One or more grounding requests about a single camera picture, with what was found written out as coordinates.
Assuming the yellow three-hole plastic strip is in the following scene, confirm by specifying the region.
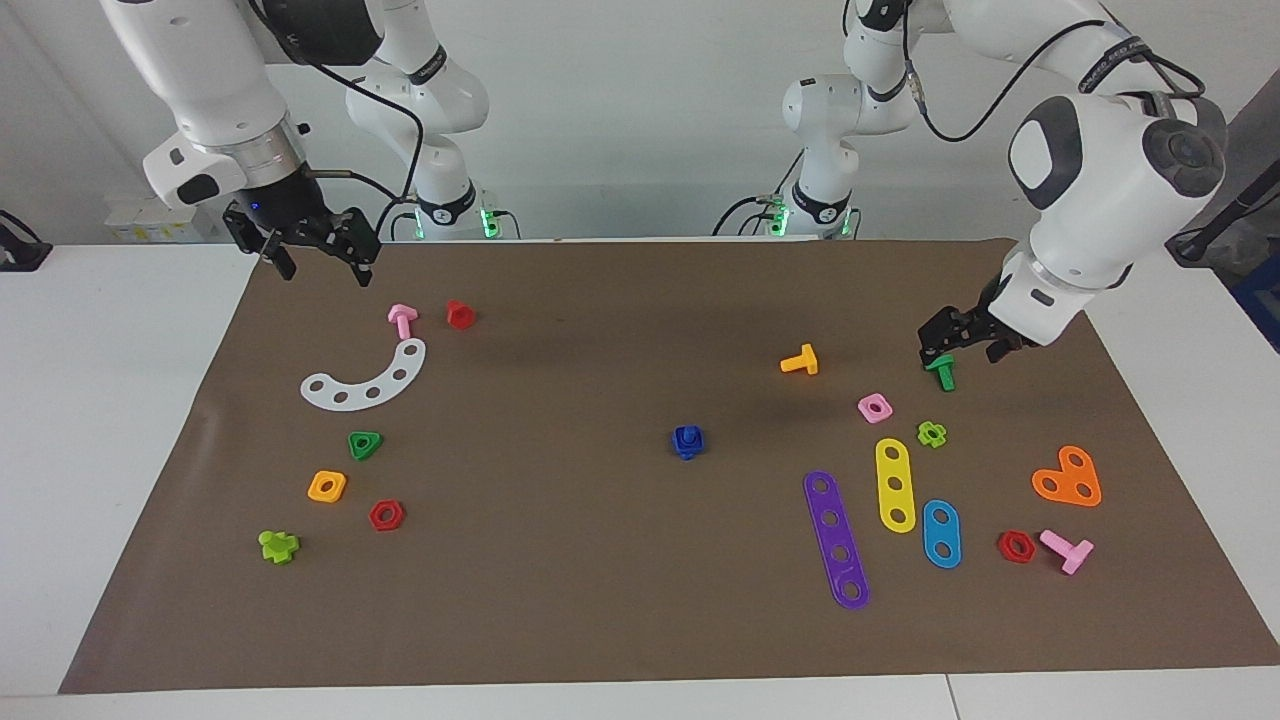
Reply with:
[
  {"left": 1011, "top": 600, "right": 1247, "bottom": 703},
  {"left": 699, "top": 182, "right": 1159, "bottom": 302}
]
[{"left": 875, "top": 437, "right": 918, "bottom": 535}]

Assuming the white curved perforated plate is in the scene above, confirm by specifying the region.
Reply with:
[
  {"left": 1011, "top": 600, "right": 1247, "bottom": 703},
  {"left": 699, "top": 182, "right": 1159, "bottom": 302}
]
[{"left": 300, "top": 338, "right": 428, "bottom": 412}]

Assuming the orange heart-shaped plastic plate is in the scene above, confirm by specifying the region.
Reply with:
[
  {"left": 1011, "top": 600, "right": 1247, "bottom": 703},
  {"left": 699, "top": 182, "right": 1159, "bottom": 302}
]
[{"left": 1031, "top": 445, "right": 1103, "bottom": 508}]

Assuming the blue two-hole plastic strip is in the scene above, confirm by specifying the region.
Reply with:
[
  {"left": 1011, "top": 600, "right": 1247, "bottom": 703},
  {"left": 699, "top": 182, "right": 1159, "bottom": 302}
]
[{"left": 921, "top": 499, "right": 963, "bottom": 570}]

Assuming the purple four-hole plastic strip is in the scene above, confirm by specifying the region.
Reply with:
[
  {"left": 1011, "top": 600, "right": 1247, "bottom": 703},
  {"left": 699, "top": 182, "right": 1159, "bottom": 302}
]
[{"left": 803, "top": 470, "right": 871, "bottom": 611}]

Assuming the black clamp device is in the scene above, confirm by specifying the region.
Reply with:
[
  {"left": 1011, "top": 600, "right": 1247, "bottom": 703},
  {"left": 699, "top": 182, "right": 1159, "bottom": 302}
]
[{"left": 0, "top": 210, "right": 53, "bottom": 273}]

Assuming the black stand pole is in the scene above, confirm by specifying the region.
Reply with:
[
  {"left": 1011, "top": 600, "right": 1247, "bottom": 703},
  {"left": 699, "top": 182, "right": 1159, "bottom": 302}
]
[{"left": 1165, "top": 160, "right": 1280, "bottom": 263}]

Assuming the blue crate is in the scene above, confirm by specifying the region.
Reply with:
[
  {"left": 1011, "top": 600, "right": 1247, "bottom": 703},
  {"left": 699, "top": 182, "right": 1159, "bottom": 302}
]
[{"left": 1230, "top": 250, "right": 1280, "bottom": 353}]

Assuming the brown table mat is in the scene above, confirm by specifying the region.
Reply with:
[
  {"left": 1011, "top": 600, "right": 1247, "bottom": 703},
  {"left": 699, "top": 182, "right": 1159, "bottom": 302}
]
[{"left": 58, "top": 238, "right": 1280, "bottom": 695}]

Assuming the black base cable bundle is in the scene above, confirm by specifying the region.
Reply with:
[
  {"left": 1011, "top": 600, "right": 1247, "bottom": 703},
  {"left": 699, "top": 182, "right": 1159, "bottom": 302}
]
[
  {"left": 376, "top": 195, "right": 417, "bottom": 242},
  {"left": 712, "top": 194, "right": 791, "bottom": 238}
]

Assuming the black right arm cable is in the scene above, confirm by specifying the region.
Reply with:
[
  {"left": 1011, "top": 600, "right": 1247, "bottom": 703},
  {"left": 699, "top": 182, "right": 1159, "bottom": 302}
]
[{"left": 255, "top": 0, "right": 426, "bottom": 241}]

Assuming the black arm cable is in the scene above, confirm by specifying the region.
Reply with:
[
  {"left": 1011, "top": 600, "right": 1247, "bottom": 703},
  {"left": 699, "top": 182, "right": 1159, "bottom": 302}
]
[
  {"left": 255, "top": 0, "right": 426, "bottom": 241},
  {"left": 840, "top": 0, "right": 1206, "bottom": 144}
]

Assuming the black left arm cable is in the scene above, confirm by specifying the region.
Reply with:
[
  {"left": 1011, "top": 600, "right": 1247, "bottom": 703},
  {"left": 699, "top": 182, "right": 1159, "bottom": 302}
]
[{"left": 840, "top": 0, "right": 1206, "bottom": 144}]

